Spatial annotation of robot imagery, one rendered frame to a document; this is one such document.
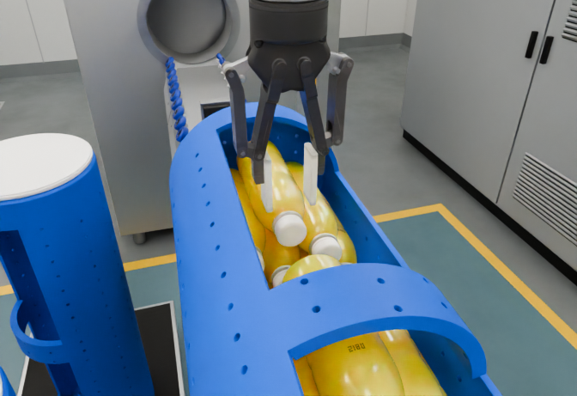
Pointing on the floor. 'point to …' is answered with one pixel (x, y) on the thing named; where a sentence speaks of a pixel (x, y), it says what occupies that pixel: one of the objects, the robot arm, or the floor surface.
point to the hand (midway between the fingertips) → (288, 179)
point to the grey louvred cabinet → (501, 94)
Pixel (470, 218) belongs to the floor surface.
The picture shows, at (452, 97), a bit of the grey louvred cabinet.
